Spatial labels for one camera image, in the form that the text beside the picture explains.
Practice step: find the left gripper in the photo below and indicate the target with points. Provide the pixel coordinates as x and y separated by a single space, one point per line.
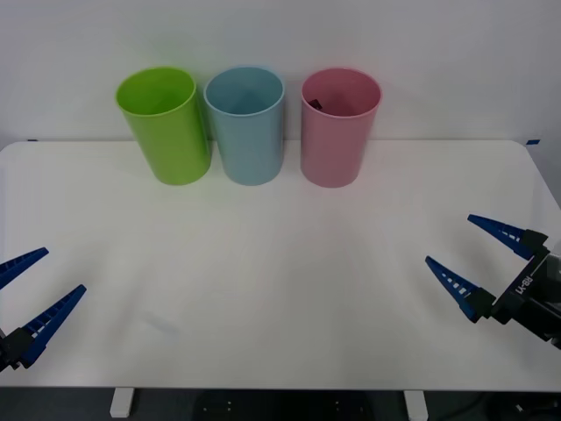
2 353

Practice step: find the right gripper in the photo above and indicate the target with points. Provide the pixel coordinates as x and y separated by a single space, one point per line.
530 302

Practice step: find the dark bottle with black cap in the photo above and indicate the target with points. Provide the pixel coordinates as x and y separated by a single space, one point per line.
315 104

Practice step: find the white table leg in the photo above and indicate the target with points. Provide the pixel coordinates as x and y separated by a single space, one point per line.
121 402
415 405

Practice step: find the pink plastic bin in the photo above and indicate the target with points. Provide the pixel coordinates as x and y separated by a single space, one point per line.
333 144

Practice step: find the green plastic bin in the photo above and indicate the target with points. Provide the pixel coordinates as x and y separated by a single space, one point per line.
166 140

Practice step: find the pale blue plastic bin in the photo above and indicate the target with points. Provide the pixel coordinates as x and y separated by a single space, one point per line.
250 144

